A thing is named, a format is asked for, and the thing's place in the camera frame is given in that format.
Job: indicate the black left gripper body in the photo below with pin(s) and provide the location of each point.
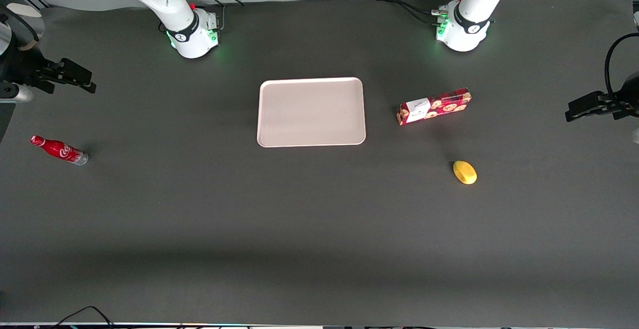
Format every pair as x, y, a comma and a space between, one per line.
620, 103

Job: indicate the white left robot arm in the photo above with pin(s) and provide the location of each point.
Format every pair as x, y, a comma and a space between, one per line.
472, 14

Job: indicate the red coke bottle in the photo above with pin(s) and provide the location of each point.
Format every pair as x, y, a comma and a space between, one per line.
60, 150

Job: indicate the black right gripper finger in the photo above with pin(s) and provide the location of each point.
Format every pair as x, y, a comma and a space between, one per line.
86, 88
75, 69

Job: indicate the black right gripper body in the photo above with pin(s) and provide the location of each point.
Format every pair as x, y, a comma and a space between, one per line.
24, 67

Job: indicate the beige rectangular tray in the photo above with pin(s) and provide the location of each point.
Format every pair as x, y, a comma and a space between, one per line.
311, 112

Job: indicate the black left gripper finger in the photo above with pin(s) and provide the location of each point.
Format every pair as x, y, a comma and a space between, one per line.
584, 113
586, 100

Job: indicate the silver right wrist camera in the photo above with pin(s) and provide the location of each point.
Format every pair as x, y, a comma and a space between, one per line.
15, 93

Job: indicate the red cookie box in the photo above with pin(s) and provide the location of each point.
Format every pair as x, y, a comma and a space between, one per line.
434, 107

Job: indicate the yellow lemon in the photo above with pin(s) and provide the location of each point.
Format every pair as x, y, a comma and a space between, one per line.
465, 172

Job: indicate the white oval object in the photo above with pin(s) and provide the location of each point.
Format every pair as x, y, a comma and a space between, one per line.
24, 9

